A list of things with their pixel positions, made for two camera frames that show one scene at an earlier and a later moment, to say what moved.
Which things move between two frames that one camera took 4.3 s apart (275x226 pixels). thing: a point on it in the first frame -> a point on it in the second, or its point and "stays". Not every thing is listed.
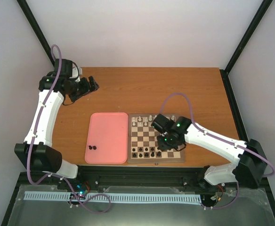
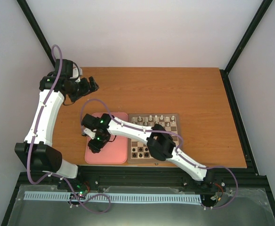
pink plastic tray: [109, 132] stays
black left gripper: [86, 88] stays
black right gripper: [163, 147] -> [96, 147]
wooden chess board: [141, 140] stays
